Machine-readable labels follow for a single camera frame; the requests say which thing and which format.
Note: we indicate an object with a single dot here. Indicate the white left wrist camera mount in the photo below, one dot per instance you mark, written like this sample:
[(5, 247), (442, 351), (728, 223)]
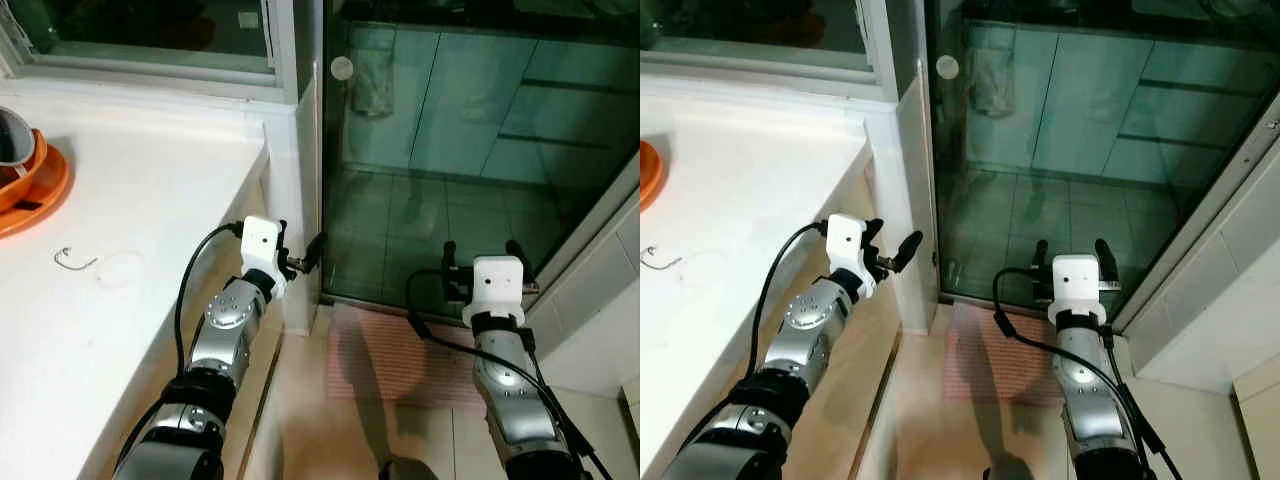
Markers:
[(845, 240), (260, 240)]

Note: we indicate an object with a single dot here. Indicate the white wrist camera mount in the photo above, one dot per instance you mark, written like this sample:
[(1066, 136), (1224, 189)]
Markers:
[(1078, 285), (260, 240), (845, 240), (497, 285)]

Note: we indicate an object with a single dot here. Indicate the red floor mat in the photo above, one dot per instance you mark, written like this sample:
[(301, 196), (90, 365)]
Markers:
[(380, 350), (990, 360)]

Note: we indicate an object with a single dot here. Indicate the orange plate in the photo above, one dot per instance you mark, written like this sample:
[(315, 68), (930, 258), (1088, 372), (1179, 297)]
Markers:
[(650, 180), (40, 205)]

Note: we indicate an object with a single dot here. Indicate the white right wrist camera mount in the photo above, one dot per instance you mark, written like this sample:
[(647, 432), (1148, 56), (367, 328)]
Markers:
[(1078, 285), (497, 285)]

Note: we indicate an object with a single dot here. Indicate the small metal hook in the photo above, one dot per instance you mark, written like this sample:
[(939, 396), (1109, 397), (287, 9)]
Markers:
[(70, 265), (660, 266)]

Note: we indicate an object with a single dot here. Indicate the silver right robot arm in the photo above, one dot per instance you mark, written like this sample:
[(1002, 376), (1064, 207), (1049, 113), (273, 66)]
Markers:
[(510, 400), (1090, 400)]

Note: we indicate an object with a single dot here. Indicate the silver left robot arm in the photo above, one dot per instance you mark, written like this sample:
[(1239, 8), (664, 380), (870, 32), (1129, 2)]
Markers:
[(222, 335), (800, 340)]

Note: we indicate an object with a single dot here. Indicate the grey object in bowl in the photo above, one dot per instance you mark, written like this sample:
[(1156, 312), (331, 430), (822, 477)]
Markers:
[(12, 135)]

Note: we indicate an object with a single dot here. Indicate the white round door sticker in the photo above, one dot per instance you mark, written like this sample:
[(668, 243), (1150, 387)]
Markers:
[(342, 69), (948, 67)]

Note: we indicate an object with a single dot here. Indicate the orange bowl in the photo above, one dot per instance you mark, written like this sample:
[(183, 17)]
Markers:
[(25, 168)]

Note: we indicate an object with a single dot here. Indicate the glass sliding door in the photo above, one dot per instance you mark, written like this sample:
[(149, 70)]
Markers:
[(480, 150), (1080, 150)]

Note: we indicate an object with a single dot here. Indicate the white tiled cabinet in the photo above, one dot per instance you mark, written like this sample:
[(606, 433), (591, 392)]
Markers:
[(1220, 300), (590, 320)]

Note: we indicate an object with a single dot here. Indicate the white framed window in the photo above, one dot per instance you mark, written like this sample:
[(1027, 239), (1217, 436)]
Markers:
[(760, 25), (150, 30)]

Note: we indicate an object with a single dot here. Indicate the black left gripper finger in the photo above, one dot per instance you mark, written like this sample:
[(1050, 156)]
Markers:
[(283, 235), (874, 234), (314, 250), (908, 250)]

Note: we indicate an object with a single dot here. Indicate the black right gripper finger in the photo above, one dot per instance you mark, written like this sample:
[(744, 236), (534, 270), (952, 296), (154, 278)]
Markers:
[(451, 256), (1041, 256), (516, 249), (1104, 249)]

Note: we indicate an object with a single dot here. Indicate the grey robot right foot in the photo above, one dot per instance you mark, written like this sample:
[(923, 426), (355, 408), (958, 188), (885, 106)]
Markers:
[(1010, 470), (408, 470)]

